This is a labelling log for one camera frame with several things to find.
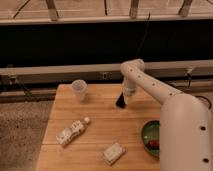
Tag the translucent white gripper tip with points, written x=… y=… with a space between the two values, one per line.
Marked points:
x=129 y=92

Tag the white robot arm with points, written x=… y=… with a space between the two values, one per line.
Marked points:
x=185 y=121

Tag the green plate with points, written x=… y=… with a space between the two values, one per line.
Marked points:
x=150 y=131

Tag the red brown sausage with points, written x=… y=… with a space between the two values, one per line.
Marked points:
x=153 y=144

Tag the white wrapped packet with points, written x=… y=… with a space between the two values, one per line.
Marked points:
x=113 y=152

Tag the plastic bottle with label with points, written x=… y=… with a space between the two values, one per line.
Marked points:
x=71 y=132

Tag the grey metal rail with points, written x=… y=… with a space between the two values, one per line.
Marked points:
x=101 y=72

